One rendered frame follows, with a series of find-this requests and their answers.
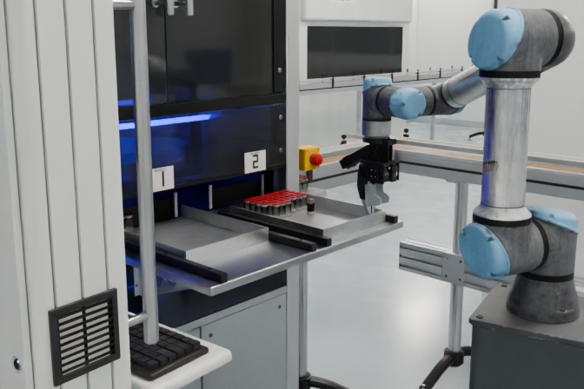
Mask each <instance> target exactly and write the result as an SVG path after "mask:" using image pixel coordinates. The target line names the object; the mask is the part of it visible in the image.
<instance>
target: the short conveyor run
mask: <svg viewBox="0 0 584 389"><path fill-rule="evenodd" d="M346 138H347V136H346V135H342V139H343V141H342V144H341V145H338V146H334V147H328V148H320V154H321V155H322V164H321V165H320V167H319V168H317V169H312V170H309V171H301V170H299V175H306V176H307V177H308V183H309V184H308V187H312V188H320V189H325V190H326V189H330V188H335V187H339V186H342V185H346V184H349V183H353V182H357V173H358V169H359V165H360V163H358V164H356V166H355V167H353V168H350V169H346V168H344V169H342V166H341V164H340V162H339V161H340V160H341V159H342V158H343V157H345V156H346V155H351V154H353V153H354V152H355V151H357V150H359V149H360V148H363V147H365V146H366V145H369V143H366V142H363V141H361V142H352V143H348V144H347V141H345V139H346Z"/></svg>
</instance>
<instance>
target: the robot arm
mask: <svg viewBox="0 0 584 389"><path fill-rule="evenodd" d="M574 44H575V31H574V26H573V25H572V23H571V22H570V20H569V19H568V18H567V17H566V16H565V15H563V14H562V13H560V12H559V11H557V10H551V9H516V8H513V7H506V8H502V9H493V10H489V11H487V12H485V13H484V14H482V15H481V16H480V17H479V19H478V21H476V22H475V23H474V25H473V27H472V29H471V31H470V34H469V37H468V56H469V57H470V58H472V59H471V62H472V64H473V66H471V67H470V68H468V69H465V70H463V71H462V72H461V73H459V74H457V75H456V76H453V77H451V78H449V79H448V80H447V81H445V82H442V83H441V84H439V85H435V86H417V87H395V86H393V84H392V79H391V78H390V77H385V76H371V77H366V78H365V79H364V80H363V89H362V135H363V137H362V141H363V142H366V143H369V145H366V146H365V147H363V148H360V149H359V150H357V151H355V152H354V153H353V154H351V155H346V156H345V157H343V158H342V159H341V160H340V161H339V162H340V164H341V166H342V169H344V168H346V169H350V168H353V167H355V166H356V164H358V163H360V165H359V169H358V173H357V189H358V193H359V196H360V199H361V200H362V205H363V206H364V208H365V210H366V212H367V213H368V214H373V213H374V211H375V207H376V206H379V205H381V204H382V203H388V202H389V196H388V194H386V193H385V192H384V191H383V184H384V182H386V181H390V182H394V181H396V180H397V181H399V171H400V161H397V160H392V156H393V145H395V144H396V139H392V138H390V135H391V116H393V117H397V118H400V119H403V120H409V119H416V118H417V117H419V116H429V115H453V114H458V113H460V112H462V111H463V109H464V108H465V107H466V104H468V103H470V102H472V101H474V100H476V99H479V98H481V97H483V96H486V107H485V124H484V143H483V161H482V178H481V203H480V204H479V205H478V206H477V207H475V208H474V209H473V218H472V223H469V224H467V226H466V227H465V228H463V230H462V231H461V234H460V238H459V246H460V251H461V256H462V258H463V259H464V261H465V262H466V263H467V266H468V268H469V269H470V270H471V271H472V272H473V273H474V274H476V275H478V276H479V277H482V278H484V279H494V278H505V277H506V276H509V275H513V274H517V275H516V277H515V279H514V283H513V285H512V287H511V289H510V291H509V294H508V300H507V309H508V311H509V312H510V313H512V314H514V315H516V316H518V317H520V318H523V319H524V320H530V321H534V322H539V323H545V324H565V323H569V322H573V321H575V320H577V319H578V318H579V317H580V309H581V305H580V302H579V298H578V295H577V292H576V288H575V284H574V266H575V256H576V245H577V234H579V231H578V219H577V217H576V216H575V215H574V214H572V213H570V212H568V211H565V210H562V209H558V208H550V207H544V206H536V205H526V206H525V205H524V204H525V190H526V176H527V161H528V134H529V119H530V105H531V91H532V87H533V85H534V84H535V83H536V82H538V81H539V80H540V79H541V73H542V72H544V71H546V70H549V69H552V68H553V67H555V66H557V65H559V64H560V63H563V62H564V61H565V60H566V59H567V58H568V57H569V55H570V54H571V53H572V51H573V48H574ZM396 166H398V169H397V175H396ZM368 181H370V183H368Z"/></svg>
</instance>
